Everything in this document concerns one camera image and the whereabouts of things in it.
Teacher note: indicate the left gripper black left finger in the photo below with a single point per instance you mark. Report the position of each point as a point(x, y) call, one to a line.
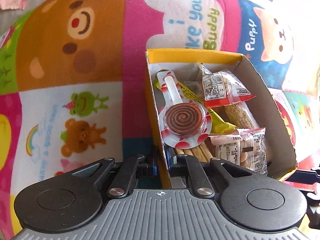
point(130, 171)

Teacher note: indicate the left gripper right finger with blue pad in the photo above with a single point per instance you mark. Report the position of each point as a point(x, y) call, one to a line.
point(187, 172)

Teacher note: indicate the biscuit sticks with pink dip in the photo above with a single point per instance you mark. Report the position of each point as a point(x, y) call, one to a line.
point(204, 152)

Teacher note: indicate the spiral lollipop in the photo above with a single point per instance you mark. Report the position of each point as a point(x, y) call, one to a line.
point(183, 123)

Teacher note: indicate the yellow snack packet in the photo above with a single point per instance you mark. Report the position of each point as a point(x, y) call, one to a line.
point(219, 126)

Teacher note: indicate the clear snack bag red edge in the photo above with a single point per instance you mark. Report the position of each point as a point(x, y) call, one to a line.
point(222, 88)

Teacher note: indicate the yellow cardboard box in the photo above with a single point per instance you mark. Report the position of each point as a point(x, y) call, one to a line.
point(281, 155)

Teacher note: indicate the round bread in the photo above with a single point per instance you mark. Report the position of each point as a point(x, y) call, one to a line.
point(240, 115)

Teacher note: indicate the colourful cartoon patchwork blanket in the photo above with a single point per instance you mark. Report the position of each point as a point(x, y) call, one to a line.
point(73, 79)

